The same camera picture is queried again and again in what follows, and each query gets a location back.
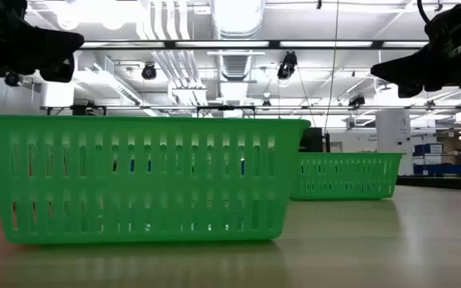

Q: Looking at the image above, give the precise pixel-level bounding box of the green plastic slotted basket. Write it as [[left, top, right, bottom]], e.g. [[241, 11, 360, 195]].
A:
[[290, 152, 404, 202], [0, 114, 311, 246]]

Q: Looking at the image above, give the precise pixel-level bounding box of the blue plastic slotted basket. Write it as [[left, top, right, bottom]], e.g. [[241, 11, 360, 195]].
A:
[[128, 158, 247, 176]]

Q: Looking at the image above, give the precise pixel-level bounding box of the white pillar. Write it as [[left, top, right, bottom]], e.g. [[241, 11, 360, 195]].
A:
[[375, 110, 412, 177]]

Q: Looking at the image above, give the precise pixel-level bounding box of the small blue crate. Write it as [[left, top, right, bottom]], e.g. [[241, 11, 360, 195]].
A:
[[413, 142, 444, 157]]

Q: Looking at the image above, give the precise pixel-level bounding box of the long blue crate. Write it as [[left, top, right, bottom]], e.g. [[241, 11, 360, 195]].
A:
[[413, 163, 461, 177]]

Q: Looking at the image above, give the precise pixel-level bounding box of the black round spotlight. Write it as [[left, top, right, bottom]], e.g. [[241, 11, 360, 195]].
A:
[[141, 62, 158, 81]]

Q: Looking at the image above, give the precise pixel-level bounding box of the black workbench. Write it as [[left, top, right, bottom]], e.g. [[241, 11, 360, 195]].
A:
[[396, 175, 461, 192]]

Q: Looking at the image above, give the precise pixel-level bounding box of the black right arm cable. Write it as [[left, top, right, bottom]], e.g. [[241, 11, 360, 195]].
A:
[[416, 0, 431, 24]]

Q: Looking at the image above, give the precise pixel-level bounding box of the thin black hanging cable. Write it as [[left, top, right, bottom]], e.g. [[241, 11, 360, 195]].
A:
[[323, 0, 340, 133]]

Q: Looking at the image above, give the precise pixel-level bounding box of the distant grey frame rail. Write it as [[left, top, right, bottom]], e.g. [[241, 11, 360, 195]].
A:
[[40, 104, 461, 112]]

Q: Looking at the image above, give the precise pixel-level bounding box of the black overhead camera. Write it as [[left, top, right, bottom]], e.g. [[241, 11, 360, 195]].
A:
[[277, 50, 299, 80]]

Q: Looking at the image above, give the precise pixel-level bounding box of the white ventilation duct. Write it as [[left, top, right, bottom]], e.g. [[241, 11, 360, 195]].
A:
[[209, 0, 267, 81]]

